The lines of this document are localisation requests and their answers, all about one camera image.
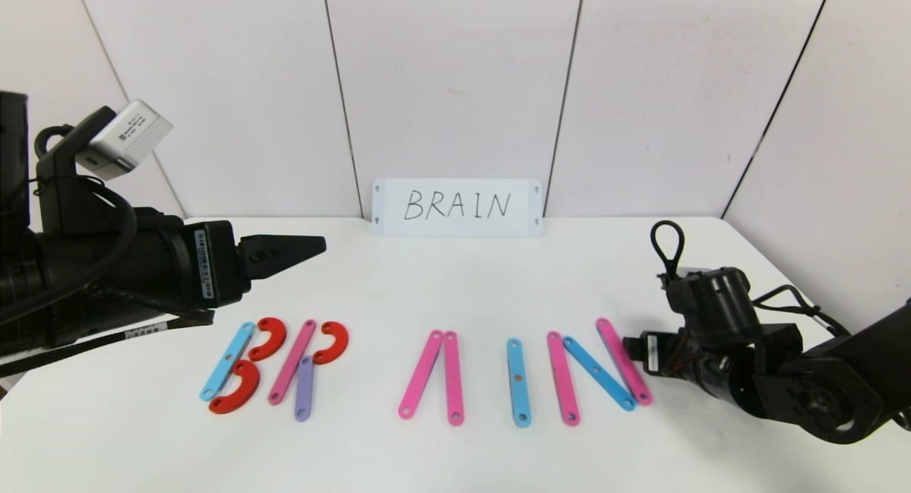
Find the long pink plastic bar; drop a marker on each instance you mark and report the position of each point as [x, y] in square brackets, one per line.
[420, 373]
[293, 361]
[453, 377]
[563, 379]

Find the white BRAIN sign card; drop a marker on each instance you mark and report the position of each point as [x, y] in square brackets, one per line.
[427, 226]

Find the medium blue plastic bar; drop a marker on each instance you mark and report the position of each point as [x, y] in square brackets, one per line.
[599, 374]

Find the blue bar with orange underside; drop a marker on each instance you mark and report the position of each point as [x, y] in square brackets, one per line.
[519, 397]

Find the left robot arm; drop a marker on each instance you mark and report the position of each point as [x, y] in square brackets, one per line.
[78, 272]

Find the short pink plastic bar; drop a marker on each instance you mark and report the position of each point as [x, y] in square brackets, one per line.
[625, 361]

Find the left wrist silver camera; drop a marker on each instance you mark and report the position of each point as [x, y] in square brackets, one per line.
[127, 139]

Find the short purple plastic bar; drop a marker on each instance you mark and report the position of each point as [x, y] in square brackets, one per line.
[304, 390]

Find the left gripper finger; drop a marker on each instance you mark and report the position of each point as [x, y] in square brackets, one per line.
[281, 252]

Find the long blue plastic bar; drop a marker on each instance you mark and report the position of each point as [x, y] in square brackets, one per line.
[226, 361]

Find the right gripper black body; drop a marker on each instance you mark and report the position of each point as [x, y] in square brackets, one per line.
[652, 353]

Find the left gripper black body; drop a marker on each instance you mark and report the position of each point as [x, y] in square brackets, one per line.
[215, 262]

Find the large red plastic arc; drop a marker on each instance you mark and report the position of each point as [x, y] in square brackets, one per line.
[277, 338]
[248, 389]

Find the small red plastic arc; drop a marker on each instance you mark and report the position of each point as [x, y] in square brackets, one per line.
[339, 342]

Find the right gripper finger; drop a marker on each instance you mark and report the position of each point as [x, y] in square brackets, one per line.
[632, 347]

